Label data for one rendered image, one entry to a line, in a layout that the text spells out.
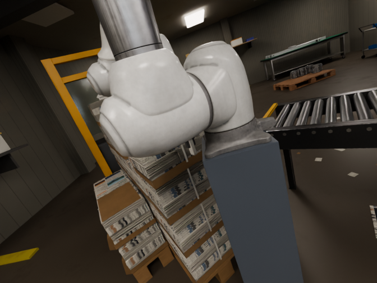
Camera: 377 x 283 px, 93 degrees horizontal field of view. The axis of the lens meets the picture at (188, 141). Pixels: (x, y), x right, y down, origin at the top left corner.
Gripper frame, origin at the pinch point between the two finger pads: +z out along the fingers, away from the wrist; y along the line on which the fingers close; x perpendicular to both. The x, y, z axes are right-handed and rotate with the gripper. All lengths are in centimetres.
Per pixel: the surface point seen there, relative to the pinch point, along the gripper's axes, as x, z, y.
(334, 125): 24, 16, -62
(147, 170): -8.3, 3.1, 18.1
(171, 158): -8.3, 3.6, 6.6
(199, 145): -8.4, 4.8, -8.5
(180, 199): -11.9, 26.2, 8.9
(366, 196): 20, 96, -114
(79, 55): -183, -86, 1
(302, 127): 12, 16, -57
